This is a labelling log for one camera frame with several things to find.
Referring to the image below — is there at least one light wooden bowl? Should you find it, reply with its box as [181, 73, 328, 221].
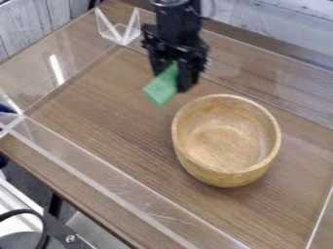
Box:
[170, 94, 283, 188]

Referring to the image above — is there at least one black table leg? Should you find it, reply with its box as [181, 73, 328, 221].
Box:
[49, 194, 63, 218]

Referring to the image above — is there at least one black cable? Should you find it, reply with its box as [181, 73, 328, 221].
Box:
[0, 208, 51, 249]

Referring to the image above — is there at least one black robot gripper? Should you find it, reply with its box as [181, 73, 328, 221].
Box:
[142, 0, 209, 92]

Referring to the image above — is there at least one green rectangular block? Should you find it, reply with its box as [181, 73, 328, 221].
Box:
[143, 62, 178, 107]

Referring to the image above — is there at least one clear acrylic enclosure wall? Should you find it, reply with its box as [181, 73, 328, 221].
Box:
[0, 1, 333, 249]

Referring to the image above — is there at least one black metal mount plate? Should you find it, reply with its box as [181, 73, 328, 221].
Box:
[43, 213, 97, 249]

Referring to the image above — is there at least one clear acrylic corner bracket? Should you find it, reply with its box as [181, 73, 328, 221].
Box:
[94, 8, 141, 46]

